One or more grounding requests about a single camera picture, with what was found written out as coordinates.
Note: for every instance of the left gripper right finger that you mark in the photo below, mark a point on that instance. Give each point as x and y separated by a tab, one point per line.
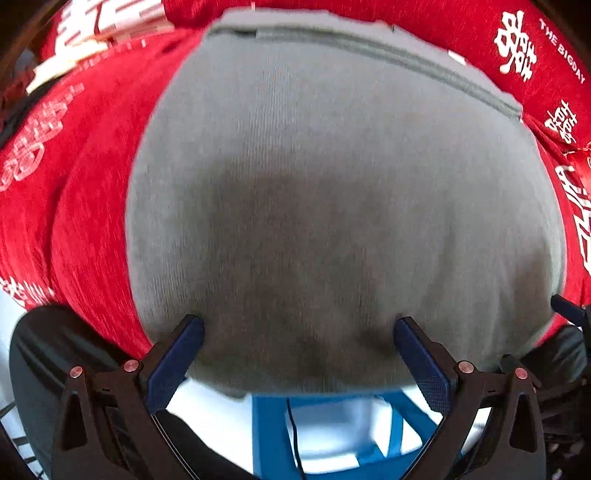
491	427

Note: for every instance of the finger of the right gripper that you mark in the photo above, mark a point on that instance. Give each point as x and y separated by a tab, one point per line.
575	314

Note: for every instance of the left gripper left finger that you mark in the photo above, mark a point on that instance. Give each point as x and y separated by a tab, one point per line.
106	427

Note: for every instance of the grey knit garment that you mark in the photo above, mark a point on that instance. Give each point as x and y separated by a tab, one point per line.
305	180

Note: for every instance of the blue plastic stool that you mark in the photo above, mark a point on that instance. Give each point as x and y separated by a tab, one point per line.
340	437

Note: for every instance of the red satin embroidered cushion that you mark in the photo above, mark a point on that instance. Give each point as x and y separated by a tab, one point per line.
580	159

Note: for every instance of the large red pillow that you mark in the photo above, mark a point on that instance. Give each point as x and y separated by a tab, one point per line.
513	42

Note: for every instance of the red bed blanket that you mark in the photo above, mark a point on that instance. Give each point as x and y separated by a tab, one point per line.
65	179

